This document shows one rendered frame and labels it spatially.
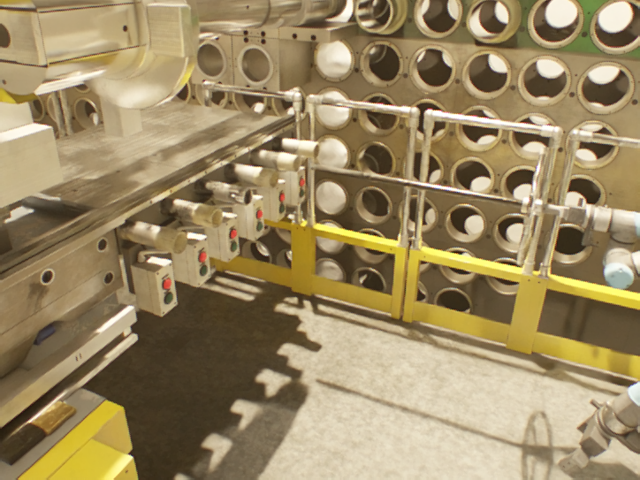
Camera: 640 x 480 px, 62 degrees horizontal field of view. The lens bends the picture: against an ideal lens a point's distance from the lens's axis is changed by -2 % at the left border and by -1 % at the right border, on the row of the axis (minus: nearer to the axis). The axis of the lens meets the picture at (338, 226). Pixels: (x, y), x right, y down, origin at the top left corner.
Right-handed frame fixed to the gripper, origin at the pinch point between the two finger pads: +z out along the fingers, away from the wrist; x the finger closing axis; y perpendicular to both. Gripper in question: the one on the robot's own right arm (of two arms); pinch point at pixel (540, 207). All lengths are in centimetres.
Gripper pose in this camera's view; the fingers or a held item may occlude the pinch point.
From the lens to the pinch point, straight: 184.9
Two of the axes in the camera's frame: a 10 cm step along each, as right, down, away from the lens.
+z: -9.2, -2.0, 3.4
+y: 1.6, -9.8, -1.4
